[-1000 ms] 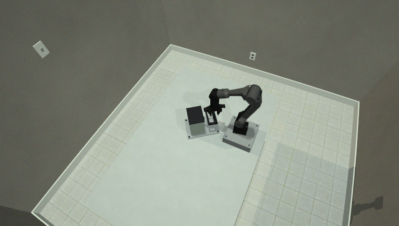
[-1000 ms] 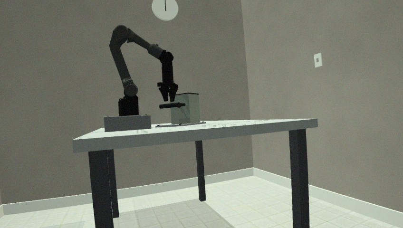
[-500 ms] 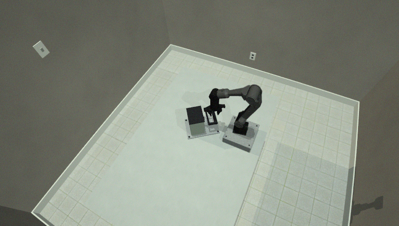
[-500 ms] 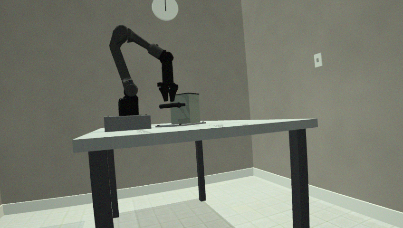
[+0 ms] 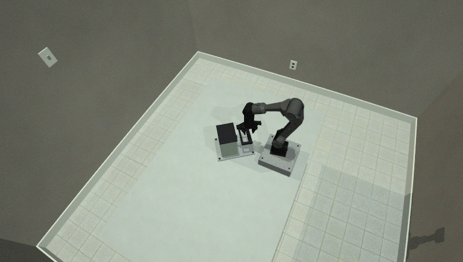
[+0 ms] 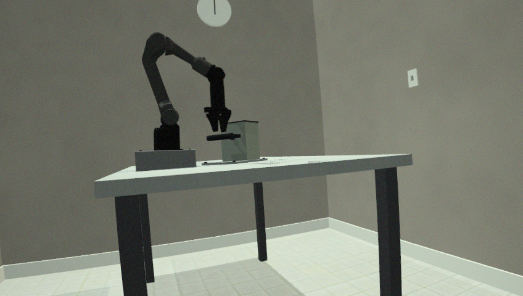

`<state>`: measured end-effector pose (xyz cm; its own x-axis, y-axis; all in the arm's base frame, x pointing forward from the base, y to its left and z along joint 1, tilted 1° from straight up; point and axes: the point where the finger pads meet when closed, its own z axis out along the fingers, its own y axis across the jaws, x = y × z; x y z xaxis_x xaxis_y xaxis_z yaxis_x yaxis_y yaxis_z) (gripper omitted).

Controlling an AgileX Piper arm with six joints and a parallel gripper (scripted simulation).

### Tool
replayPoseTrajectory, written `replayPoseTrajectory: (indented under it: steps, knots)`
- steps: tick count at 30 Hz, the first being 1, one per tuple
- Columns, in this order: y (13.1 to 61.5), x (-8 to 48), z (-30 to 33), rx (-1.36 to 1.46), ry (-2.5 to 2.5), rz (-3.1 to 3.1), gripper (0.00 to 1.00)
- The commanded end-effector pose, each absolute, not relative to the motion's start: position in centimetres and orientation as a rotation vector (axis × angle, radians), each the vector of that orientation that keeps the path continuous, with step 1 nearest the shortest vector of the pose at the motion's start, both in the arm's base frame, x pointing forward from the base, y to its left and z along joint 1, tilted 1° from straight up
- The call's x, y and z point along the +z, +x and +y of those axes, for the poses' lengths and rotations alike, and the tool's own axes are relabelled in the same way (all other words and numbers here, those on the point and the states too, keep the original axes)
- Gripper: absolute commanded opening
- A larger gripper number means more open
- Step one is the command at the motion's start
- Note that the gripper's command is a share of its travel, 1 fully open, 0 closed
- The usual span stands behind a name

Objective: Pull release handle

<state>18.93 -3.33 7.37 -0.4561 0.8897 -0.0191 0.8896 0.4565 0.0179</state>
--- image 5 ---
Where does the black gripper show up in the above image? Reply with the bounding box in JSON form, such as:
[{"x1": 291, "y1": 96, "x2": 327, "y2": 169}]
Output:
[{"x1": 236, "y1": 121, "x2": 262, "y2": 135}]

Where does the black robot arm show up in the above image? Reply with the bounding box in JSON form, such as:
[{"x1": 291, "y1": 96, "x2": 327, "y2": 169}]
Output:
[{"x1": 242, "y1": 98, "x2": 304, "y2": 157}]

